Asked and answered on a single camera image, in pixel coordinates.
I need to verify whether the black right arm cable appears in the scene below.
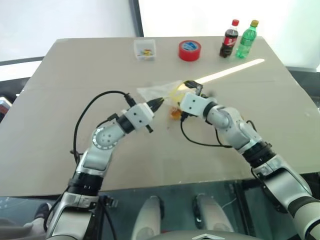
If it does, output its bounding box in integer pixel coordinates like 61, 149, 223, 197
179, 115, 234, 149

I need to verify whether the red and black object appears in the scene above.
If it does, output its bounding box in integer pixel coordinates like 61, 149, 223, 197
0, 95, 13, 118

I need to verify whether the cola bottle with red cap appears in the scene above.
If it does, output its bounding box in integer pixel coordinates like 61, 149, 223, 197
219, 19, 241, 59

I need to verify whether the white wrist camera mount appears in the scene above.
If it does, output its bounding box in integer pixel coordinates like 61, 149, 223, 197
123, 102, 156, 131
179, 91, 218, 118

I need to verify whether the red tape roll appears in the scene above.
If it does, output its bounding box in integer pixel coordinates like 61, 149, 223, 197
177, 39, 203, 62

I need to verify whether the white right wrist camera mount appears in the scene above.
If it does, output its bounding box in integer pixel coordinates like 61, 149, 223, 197
179, 91, 218, 118

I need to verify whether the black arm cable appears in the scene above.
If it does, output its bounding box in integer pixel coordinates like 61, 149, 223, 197
70, 90, 138, 158
179, 115, 234, 149

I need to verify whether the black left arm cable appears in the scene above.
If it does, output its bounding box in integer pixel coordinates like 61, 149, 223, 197
70, 90, 138, 158

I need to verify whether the green bottle with yellow cap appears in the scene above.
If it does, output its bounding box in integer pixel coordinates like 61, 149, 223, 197
234, 19, 260, 60

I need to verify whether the dark sneaker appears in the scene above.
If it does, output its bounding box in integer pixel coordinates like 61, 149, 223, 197
31, 202, 53, 222

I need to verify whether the dark window frame post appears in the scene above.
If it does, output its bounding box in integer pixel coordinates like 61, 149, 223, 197
130, 0, 145, 38

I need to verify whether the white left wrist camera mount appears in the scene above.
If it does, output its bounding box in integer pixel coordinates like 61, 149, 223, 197
123, 102, 156, 131

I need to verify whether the clear plastic bag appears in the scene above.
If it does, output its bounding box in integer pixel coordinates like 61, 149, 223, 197
136, 79, 191, 104

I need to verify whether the clear box with colourful bits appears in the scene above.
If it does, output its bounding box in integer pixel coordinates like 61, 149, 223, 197
133, 39, 158, 62

